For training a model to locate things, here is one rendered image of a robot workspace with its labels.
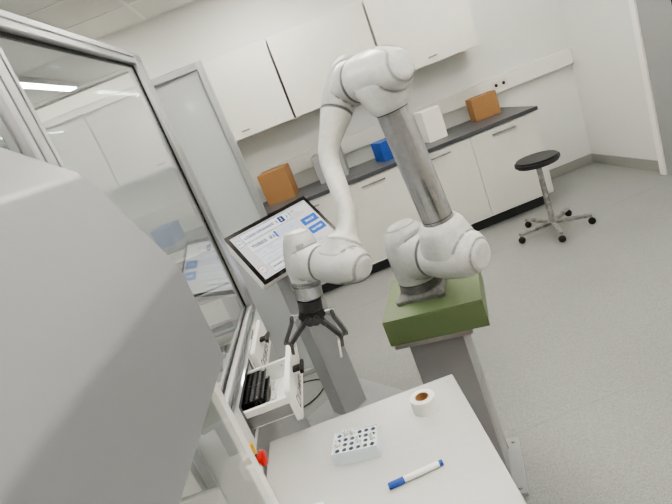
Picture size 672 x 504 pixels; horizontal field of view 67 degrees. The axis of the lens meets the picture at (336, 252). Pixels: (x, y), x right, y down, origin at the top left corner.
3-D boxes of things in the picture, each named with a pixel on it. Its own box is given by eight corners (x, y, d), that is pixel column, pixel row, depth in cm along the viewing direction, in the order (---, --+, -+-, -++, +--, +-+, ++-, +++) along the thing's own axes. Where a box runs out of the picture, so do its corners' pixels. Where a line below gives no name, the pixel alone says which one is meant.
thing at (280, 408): (296, 370, 171) (289, 354, 169) (295, 414, 146) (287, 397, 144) (187, 411, 172) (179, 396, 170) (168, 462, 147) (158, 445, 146)
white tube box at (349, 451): (382, 434, 135) (377, 423, 134) (381, 456, 128) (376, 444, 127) (339, 444, 138) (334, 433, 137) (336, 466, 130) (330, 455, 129)
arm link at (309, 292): (290, 277, 156) (294, 295, 158) (290, 287, 147) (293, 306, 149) (319, 272, 156) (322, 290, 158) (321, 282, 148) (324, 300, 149)
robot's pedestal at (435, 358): (519, 439, 219) (470, 286, 197) (529, 495, 192) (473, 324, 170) (451, 449, 228) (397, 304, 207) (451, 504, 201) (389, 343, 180)
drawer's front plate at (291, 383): (302, 369, 173) (290, 342, 170) (303, 419, 145) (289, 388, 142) (298, 371, 173) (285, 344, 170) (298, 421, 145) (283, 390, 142)
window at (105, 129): (245, 307, 199) (132, 65, 172) (208, 447, 117) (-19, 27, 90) (244, 307, 199) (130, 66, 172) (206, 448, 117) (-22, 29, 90)
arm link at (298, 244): (280, 283, 151) (312, 289, 143) (270, 234, 147) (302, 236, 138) (305, 271, 159) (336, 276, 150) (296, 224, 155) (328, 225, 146)
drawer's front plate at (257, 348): (271, 342, 203) (260, 318, 200) (266, 379, 175) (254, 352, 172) (267, 343, 203) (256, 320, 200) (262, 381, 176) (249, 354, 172)
